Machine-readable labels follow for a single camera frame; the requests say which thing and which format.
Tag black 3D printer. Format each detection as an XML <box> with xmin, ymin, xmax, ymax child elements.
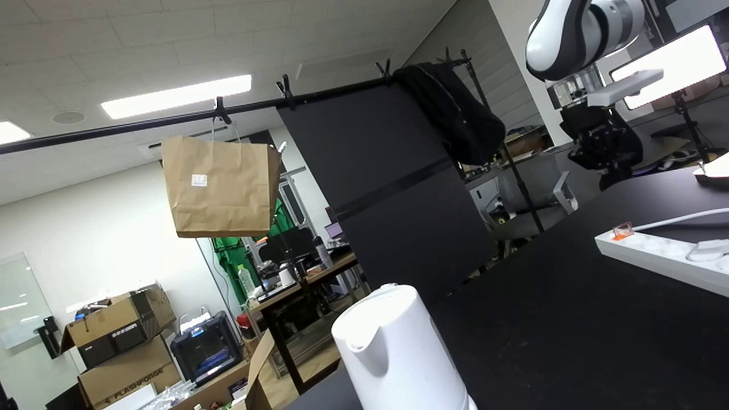
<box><xmin>172</xmin><ymin>313</ymin><xmax>244</xmax><ymax>385</ymax></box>

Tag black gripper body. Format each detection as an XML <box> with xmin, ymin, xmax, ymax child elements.
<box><xmin>561</xmin><ymin>104</ymin><xmax>642</xmax><ymax>172</ymax></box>

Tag black backdrop panel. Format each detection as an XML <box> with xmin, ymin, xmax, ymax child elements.
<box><xmin>277</xmin><ymin>84</ymin><xmax>492</xmax><ymax>305</ymax></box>

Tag stacked cardboard boxes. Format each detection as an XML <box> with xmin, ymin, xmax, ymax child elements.
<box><xmin>62</xmin><ymin>284</ymin><xmax>181</xmax><ymax>410</ymax></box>

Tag white electric kettle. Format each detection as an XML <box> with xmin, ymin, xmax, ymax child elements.
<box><xmin>330</xmin><ymin>283</ymin><xmax>479</xmax><ymax>410</ymax></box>

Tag wooden desk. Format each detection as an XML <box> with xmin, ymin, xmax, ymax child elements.
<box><xmin>255</xmin><ymin>254</ymin><xmax>357</xmax><ymax>395</ymax></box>

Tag white power strip cable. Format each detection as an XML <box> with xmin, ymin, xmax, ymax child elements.
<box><xmin>631</xmin><ymin>205</ymin><xmax>729</xmax><ymax>232</ymax></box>

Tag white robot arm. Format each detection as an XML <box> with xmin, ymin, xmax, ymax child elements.
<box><xmin>525</xmin><ymin>0</ymin><xmax>645</xmax><ymax>189</ymax></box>

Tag black backdrop frame pole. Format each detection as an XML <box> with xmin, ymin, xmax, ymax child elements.
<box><xmin>0</xmin><ymin>49</ymin><xmax>549</xmax><ymax>238</ymax></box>

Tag white power strip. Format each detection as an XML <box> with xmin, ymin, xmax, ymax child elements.
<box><xmin>595</xmin><ymin>231</ymin><xmax>729</xmax><ymax>299</ymax></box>

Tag brown paper bag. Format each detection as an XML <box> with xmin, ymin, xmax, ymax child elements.
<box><xmin>161</xmin><ymin>137</ymin><xmax>280</xmax><ymax>238</ymax></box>

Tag black hanging backpack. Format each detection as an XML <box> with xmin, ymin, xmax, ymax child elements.
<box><xmin>394</xmin><ymin>65</ymin><xmax>505</xmax><ymax>164</ymax></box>

